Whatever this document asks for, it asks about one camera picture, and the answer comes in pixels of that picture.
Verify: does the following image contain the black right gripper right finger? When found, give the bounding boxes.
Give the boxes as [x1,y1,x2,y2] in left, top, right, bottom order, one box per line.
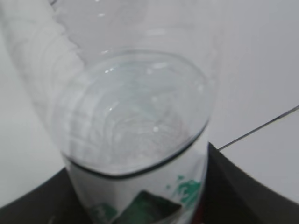
[203,144,299,224]

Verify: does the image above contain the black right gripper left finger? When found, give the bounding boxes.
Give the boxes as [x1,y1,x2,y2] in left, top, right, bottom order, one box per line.
[0,168,86,224]

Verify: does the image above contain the Nongfu Spring water bottle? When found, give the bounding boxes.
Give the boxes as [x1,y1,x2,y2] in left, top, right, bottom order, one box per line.
[0,0,227,224]

